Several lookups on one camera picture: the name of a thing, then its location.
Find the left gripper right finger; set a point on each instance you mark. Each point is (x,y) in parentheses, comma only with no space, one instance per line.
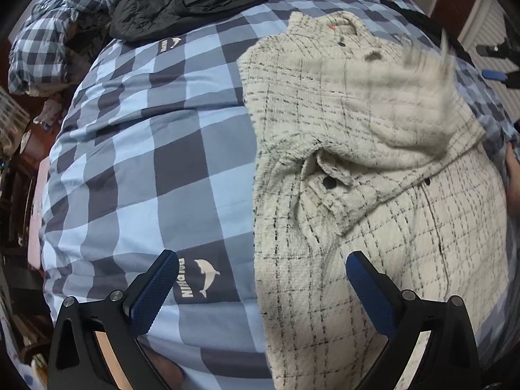
(450,360)

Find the white storage rack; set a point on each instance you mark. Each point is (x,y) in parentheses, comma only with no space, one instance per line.
(13,123)

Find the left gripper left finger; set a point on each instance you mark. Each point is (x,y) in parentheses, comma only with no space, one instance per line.
(150,292)

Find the person's bare foot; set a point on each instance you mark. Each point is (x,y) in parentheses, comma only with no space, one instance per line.
(514,174)

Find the black puffer jacket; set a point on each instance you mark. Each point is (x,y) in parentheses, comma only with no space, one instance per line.
(144,21)

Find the pink box beside bed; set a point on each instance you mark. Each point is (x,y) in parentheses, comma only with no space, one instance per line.
(34,246)

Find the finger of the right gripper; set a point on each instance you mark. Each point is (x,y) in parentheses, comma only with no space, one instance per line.
(509,49)
(494,75)

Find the white louvered closet door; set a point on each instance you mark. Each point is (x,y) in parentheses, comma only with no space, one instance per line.
(485,26)

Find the crumpled blue checkered blanket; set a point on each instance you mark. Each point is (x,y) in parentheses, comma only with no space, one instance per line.
(41,60)

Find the blue checkered bed quilt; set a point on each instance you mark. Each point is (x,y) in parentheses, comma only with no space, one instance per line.
(157,152)

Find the cream plaid tweed jacket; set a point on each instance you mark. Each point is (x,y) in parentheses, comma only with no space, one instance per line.
(363,144)

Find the black garment on bed edge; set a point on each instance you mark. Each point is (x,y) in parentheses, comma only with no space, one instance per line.
(431,29)

